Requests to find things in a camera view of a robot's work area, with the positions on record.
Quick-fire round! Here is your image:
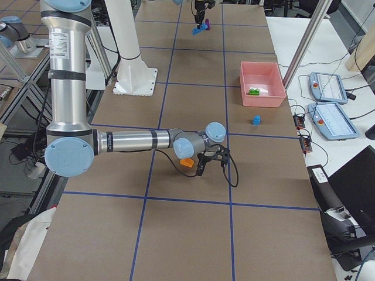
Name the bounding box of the purple block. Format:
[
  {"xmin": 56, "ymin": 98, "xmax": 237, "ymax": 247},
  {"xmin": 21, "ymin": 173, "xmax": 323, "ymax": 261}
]
[{"xmin": 205, "ymin": 18, "xmax": 210, "ymax": 30}]

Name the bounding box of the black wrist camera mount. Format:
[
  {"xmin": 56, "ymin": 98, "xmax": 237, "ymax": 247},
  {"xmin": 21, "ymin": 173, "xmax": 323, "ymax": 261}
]
[{"xmin": 209, "ymin": 144, "xmax": 230, "ymax": 168}]

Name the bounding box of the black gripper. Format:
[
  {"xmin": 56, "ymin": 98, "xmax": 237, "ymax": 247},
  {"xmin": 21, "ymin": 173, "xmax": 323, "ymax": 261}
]
[
  {"xmin": 194, "ymin": 0, "xmax": 216, "ymax": 24},
  {"xmin": 196, "ymin": 152, "xmax": 214, "ymax": 176}
]

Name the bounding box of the pink plastic box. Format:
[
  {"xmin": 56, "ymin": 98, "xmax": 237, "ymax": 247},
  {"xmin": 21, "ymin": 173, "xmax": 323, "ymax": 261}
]
[{"xmin": 239, "ymin": 61, "xmax": 287, "ymax": 108}]

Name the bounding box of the teach pendant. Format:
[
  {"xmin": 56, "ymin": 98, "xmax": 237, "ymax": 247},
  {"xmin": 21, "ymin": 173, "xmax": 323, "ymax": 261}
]
[
  {"xmin": 309, "ymin": 72, "xmax": 348, "ymax": 104},
  {"xmin": 308, "ymin": 102, "xmax": 360, "ymax": 141}
]

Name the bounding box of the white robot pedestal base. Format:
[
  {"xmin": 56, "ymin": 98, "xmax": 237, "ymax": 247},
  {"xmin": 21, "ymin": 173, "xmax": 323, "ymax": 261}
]
[{"xmin": 105, "ymin": 0, "xmax": 158, "ymax": 96}]

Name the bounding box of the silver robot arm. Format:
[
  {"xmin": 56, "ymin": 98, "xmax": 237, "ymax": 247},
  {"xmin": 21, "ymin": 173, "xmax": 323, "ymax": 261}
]
[{"xmin": 40, "ymin": 1, "xmax": 226, "ymax": 177}]

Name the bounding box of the lower teach pendant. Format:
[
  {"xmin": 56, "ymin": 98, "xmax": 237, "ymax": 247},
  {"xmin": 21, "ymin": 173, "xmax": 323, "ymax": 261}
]
[{"xmin": 308, "ymin": 102, "xmax": 360, "ymax": 141}]

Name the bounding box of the aluminium frame post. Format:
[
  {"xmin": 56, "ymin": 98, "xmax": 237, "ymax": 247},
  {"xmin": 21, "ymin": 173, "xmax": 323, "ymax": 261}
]
[{"xmin": 282, "ymin": 0, "xmax": 333, "ymax": 90}]

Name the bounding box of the long blue studded block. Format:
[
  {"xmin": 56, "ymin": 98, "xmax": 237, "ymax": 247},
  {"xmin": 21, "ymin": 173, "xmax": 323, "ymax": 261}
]
[{"xmin": 192, "ymin": 23, "xmax": 208, "ymax": 35}]

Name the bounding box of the black laptop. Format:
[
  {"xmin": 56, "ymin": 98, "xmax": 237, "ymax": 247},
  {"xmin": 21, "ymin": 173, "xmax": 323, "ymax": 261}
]
[{"xmin": 329, "ymin": 145, "xmax": 374, "ymax": 234}]

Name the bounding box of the green two-stud block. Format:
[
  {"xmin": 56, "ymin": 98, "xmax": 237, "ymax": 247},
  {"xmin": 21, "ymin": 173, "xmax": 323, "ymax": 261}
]
[{"xmin": 248, "ymin": 88, "xmax": 260, "ymax": 96}]

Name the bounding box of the upper teach pendant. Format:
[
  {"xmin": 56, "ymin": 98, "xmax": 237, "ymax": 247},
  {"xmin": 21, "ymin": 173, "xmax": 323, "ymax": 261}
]
[{"xmin": 309, "ymin": 72, "xmax": 348, "ymax": 104}]

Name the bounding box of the small blue block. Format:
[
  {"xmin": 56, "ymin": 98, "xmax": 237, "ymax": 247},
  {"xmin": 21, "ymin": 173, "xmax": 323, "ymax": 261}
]
[{"xmin": 252, "ymin": 115, "xmax": 261, "ymax": 125}]

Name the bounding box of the orange black connector strip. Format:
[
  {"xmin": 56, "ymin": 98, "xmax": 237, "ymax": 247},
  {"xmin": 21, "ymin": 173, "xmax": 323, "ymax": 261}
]
[{"xmin": 293, "ymin": 114, "xmax": 306, "ymax": 130}]

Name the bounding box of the orange sloped block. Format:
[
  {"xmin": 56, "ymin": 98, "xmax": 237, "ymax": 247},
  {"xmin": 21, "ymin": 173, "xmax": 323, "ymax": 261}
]
[{"xmin": 180, "ymin": 158, "xmax": 195, "ymax": 168}]

